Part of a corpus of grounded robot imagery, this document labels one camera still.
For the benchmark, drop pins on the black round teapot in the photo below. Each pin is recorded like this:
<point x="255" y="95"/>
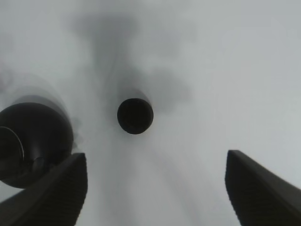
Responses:
<point x="34" y="138"/>

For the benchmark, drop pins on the small black teacup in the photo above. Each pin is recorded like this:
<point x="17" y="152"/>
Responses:
<point x="135" y="115"/>

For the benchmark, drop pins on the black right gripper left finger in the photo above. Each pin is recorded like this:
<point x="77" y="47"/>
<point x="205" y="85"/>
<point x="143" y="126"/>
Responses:
<point x="55" y="200"/>

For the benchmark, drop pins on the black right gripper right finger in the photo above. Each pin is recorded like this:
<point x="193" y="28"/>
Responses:
<point x="259" y="197"/>

